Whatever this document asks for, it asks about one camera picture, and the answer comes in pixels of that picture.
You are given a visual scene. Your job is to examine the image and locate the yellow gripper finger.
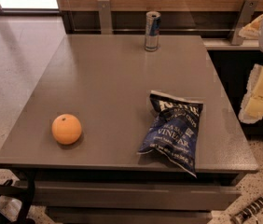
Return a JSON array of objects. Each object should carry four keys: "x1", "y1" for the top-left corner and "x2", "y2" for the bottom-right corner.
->
[
  {"x1": 238, "y1": 64, "x2": 263, "y2": 124},
  {"x1": 239, "y1": 14, "x2": 263, "y2": 39}
]

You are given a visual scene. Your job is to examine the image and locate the blue chip bag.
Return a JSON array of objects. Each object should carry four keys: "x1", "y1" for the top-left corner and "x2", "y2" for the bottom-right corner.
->
[{"x1": 138, "y1": 91, "x2": 203, "y2": 176}]

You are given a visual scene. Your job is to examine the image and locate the left metal bracket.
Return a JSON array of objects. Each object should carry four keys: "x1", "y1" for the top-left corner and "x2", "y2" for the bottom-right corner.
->
[{"x1": 97, "y1": 0, "x2": 113, "y2": 35}]

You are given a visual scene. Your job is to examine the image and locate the orange fruit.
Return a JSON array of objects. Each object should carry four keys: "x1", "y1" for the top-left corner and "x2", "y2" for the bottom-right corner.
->
[{"x1": 51, "y1": 114, "x2": 82, "y2": 145}]

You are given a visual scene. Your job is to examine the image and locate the striped tube on floor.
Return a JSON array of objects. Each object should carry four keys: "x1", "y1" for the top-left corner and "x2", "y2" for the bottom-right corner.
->
[{"x1": 231, "y1": 194, "x2": 263, "y2": 224}]

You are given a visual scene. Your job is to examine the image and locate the metal bracket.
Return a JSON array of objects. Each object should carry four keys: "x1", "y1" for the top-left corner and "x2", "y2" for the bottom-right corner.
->
[
  {"x1": 97, "y1": 0, "x2": 113, "y2": 35},
  {"x1": 228, "y1": 0, "x2": 259, "y2": 46}
]

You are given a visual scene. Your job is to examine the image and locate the grey table drawer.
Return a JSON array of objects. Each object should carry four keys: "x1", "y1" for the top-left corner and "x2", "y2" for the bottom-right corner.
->
[{"x1": 33, "y1": 181, "x2": 240, "y2": 211}]

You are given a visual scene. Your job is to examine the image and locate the redbull can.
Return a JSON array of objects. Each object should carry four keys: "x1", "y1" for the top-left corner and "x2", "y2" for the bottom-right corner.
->
[{"x1": 145, "y1": 11, "x2": 161, "y2": 51}]

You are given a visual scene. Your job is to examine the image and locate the black chair base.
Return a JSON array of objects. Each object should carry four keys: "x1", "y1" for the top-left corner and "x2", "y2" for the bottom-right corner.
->
[{"x1": 0, "y1": 172, "x2": 35, "y2": 224}]

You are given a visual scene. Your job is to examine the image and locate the right metal bracket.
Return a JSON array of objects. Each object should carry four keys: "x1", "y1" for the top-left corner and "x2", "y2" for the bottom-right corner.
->
[{"x1": 228, "y1": 0, "x2": 259, "y2": 46}]

